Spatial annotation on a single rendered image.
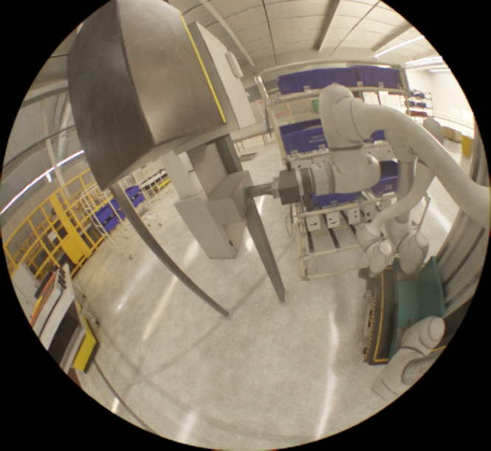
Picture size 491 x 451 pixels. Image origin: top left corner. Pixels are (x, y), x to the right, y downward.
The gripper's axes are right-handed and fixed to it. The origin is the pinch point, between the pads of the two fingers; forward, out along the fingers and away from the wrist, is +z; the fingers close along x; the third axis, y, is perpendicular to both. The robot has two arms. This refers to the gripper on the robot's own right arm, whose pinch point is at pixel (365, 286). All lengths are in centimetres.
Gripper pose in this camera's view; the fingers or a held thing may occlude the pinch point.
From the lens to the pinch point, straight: 108.7
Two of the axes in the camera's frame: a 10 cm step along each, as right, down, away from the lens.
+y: 8.3, -0.1, -5.6
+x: 4.5, -5.7, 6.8
